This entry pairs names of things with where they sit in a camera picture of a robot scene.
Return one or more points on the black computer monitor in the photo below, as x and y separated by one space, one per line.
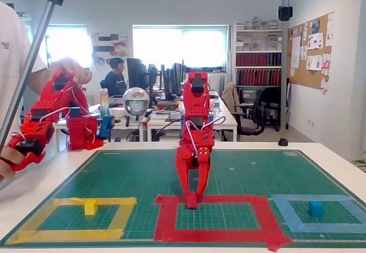
137 74
177 78

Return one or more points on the green cutting mat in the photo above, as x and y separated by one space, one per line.
128 173

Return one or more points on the white office desk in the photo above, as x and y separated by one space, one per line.
160 121

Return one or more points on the green plant leaves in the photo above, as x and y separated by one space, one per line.
360 162

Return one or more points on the white shelf with binders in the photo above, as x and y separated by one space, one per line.
257 59

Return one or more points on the wide bright window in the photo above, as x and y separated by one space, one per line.
180 47

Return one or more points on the orange and blue drink carton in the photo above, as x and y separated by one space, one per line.
104 104

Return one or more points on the white helmet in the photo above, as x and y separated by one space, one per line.
135 98

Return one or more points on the person's right hand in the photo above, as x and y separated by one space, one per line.
5 174

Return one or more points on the clear water bottle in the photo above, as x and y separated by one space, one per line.
216 107

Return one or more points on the red tape square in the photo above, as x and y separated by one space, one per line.
214 233

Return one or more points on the seated person in dark shirt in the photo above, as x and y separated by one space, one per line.
114 84

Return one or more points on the wall rack with tools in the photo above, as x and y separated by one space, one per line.
110 45

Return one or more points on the yellow tape square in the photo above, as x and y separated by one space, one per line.
71 233

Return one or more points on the blue table clamp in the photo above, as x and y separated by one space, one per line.
106 127

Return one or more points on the red robot arm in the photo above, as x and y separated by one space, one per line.
195 104

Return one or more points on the metal pole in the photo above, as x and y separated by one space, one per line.
28 64
285 64

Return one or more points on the white wall socket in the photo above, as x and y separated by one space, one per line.
311 122

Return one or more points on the yellow lego brick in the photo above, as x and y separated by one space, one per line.
91 207

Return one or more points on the person's left forearm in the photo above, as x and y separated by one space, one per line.
40 81

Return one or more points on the blue tape square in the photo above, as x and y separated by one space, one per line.
314 227

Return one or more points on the red leader arm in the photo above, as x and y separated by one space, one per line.
77 127

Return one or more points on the cork pin board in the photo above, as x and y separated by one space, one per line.
303 75

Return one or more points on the red lego brick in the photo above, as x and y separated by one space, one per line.
191 205

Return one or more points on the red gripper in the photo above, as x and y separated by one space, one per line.
191 161

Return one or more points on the beige jacket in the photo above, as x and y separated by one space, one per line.
231 98

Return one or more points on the blue lego brick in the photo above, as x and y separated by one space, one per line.
316 208

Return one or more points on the person in white shirt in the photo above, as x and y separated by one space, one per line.
11 49

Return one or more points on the black office chair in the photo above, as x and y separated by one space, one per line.
266 107

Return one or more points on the small bright window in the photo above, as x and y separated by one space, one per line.
68 44

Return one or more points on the person's left hand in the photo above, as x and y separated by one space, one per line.
74 68

